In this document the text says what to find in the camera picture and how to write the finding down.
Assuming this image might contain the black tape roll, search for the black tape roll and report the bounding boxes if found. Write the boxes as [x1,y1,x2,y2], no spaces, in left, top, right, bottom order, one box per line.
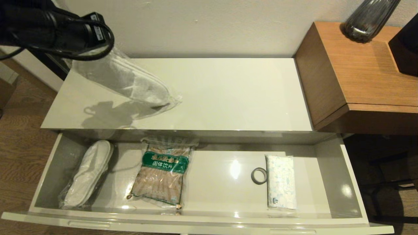
[251,167,268,185]

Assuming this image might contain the white tissue pack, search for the white tissue pack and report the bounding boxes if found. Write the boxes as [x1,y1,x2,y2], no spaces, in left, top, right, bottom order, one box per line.
[265,154,297,210]

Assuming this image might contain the brown wooden side cabinet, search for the brown wooden side cabinet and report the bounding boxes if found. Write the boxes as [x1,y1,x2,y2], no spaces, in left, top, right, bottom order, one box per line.
[295,21,418,137]

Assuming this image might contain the grey ribbed glass vase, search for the grey ribbed glass vase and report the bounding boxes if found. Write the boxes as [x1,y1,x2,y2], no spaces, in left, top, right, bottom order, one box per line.
[341,0,401,43]

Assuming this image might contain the dark door panel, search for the dark door panel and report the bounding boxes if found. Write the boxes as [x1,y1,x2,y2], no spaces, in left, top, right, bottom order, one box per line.
[33,49,96,81]

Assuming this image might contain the drink sachet bag green label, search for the drink sachet bag green label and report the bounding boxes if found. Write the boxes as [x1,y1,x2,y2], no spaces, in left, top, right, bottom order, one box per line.
[126,136,200,210]

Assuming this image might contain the black box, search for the black box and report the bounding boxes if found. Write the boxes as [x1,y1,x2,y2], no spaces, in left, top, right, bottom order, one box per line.
[389,16,418,77]

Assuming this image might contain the white glossy drawer cabinet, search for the white glossy drawer cabinet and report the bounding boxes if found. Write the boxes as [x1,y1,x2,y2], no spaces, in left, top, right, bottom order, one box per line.
[41,58,346,146]

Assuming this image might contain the white slippers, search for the white slippers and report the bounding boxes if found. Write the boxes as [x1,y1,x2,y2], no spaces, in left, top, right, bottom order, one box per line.
[59,140,114,210]
[71,47,183,115]

